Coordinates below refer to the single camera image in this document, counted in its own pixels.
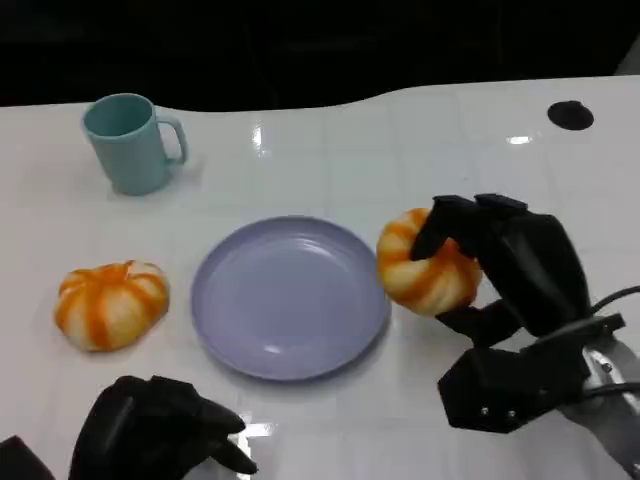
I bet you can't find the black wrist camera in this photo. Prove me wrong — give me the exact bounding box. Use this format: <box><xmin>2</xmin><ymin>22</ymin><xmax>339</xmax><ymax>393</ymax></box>
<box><xmin>0</xmin><ymin>435</ymin><xmax>57</xmax><ymax>480</ymax></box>
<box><xmin>437</xmin><ymin>313</ymin><xmax>627</xmax><ymax>435</ymax></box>

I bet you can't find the lilac plate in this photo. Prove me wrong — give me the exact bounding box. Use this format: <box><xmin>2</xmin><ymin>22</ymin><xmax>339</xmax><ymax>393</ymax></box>
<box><xmin>190</xmin><ymin>215</ymin><xmax>392</xmax><ymax>383</ymax></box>

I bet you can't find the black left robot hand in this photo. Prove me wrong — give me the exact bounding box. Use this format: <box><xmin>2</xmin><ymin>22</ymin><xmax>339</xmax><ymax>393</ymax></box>
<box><xmin>68</xmin><ymin>374</ymin><xmax>259</xmax><ymax>480</ymax></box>

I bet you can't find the orange and white bread roll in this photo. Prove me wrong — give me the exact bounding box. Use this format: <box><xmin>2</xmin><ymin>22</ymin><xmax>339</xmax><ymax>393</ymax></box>
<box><xmin>375</xmin><ymin>207</ymin><xmax>484</xmax><ymax>318</ymax></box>
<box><xmin>53</xmin><ymin>259</ymin><xmax>170</xmax><ymax>353</ymax></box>

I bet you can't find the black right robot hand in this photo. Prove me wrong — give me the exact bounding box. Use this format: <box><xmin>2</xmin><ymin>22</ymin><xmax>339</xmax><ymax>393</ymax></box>
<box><xmin>409</xmin><ymin>193</ymin><xmax>597</xmax><ymax>347</ymax></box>

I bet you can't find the black round table grommet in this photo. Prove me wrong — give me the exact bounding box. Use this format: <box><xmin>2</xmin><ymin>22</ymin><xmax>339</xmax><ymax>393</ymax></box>
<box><xmin>547</xmin><ymin>99</ymin><xmax>595</xmax><ymax>132</ymax></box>

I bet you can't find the pale green mug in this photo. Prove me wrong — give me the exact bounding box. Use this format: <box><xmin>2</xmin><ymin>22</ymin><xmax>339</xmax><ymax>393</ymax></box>
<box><xmin>82</xmin><ymin>92</ymin><xmax>189</xmax><ymax>197</ymax></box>

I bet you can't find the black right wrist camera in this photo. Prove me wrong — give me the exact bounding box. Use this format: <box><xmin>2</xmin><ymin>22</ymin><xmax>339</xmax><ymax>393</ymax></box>
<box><xmin>437</xmin><ymin>313</ymin><xmax>627</xmax><ymax>435</ymax></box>

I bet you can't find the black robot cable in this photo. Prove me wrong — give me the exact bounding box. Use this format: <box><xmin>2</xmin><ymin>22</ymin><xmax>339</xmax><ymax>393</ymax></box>
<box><xmin>579</xmin><ymin>381</ymin><xmax>640</xmax><ymax>401</ymax></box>
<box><xmin>585</xmin><ymin>285</ymin><xmax>640</xmax><ymax>319</ymax></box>

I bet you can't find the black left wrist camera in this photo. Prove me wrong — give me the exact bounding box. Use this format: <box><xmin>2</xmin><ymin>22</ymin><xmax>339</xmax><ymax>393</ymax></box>
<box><xmin>0</xmin><ymin>435</ymin><xmax>57</xmax><ymax>480</ymax></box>

